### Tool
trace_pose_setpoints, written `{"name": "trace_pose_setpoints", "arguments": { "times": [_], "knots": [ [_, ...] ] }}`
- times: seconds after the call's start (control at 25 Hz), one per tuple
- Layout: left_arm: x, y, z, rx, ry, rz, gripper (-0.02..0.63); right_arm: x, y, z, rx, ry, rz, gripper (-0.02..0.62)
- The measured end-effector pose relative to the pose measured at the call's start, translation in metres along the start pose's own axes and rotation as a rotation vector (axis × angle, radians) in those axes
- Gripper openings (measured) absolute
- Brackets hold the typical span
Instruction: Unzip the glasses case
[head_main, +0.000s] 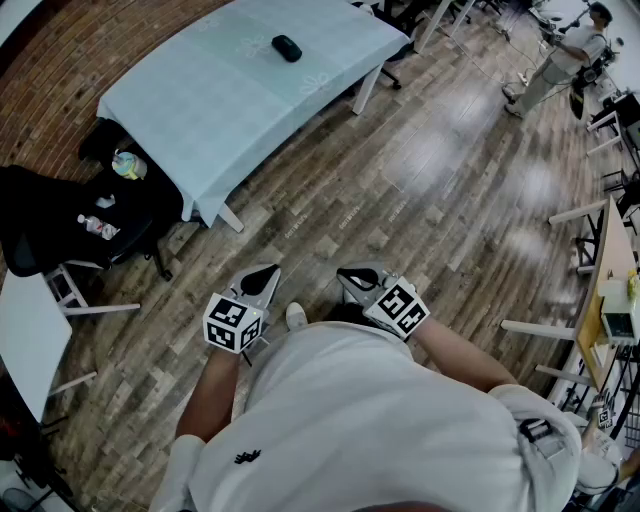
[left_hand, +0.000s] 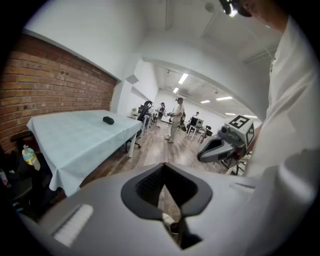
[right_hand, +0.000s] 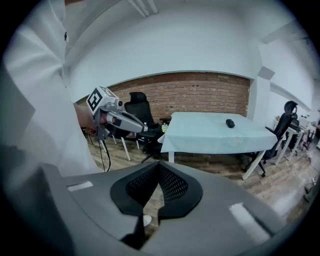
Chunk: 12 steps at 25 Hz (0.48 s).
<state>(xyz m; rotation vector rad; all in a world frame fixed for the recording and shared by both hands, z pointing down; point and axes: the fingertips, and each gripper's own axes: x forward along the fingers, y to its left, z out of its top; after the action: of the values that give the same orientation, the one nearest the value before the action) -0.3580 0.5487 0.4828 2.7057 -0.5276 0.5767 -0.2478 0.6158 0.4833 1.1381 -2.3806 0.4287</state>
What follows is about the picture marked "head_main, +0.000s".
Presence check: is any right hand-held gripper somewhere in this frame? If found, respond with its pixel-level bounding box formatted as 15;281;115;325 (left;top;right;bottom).
336;262;432;342

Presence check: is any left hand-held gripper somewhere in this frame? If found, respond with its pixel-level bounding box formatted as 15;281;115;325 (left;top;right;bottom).
202;263;281;356

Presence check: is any black glasses case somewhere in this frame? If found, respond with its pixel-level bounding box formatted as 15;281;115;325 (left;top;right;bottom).
271;34;303;63

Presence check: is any person's right forearm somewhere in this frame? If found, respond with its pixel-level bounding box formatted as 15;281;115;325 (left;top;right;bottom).
408;317;520;390

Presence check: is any person's left forearm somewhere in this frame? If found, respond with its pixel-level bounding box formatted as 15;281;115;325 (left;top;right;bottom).
174;344;242;445

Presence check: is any person's white shoe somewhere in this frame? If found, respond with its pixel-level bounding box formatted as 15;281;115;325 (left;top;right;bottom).
285;301;309;332

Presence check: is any person's white t-shirt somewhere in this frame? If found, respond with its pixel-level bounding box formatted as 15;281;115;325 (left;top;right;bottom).
148;319;585;512

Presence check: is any clear plastic water bottle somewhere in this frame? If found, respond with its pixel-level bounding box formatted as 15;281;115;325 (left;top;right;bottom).
76;213;122;242

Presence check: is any pastel coloured cup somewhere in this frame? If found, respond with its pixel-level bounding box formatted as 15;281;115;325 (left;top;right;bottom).
111;148;147;181

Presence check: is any light blue floral tablecloth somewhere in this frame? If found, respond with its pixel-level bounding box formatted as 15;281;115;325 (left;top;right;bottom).
96;0;412;229

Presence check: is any white-legged table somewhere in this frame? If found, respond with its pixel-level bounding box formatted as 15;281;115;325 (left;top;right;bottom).
216;63;387;234

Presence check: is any black mesh office chair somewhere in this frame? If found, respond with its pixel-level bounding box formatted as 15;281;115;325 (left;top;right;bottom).
0;163;185;282

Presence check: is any white side table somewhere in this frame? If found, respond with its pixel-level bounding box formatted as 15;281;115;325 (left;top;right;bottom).
0;272;143;427

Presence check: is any wooden desk with white legs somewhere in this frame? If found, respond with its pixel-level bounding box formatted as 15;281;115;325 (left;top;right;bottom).
499;194;640;401

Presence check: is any white device box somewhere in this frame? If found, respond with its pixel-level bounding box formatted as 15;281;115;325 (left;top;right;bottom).
598;278;640;347

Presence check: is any black metal chair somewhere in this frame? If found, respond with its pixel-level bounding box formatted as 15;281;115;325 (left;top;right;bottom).
601;168;640;222

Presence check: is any black floor fan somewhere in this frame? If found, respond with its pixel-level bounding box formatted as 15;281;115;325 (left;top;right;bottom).
0;487;36;512

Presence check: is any black cable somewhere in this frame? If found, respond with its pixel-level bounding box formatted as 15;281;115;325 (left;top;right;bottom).
241;336;272;367

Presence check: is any grey shoulder strap with buckle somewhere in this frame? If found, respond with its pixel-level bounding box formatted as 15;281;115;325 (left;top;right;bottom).
516;416;584;465

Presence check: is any white table frame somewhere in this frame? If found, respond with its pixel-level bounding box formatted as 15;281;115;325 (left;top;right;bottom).
412;0;479;55

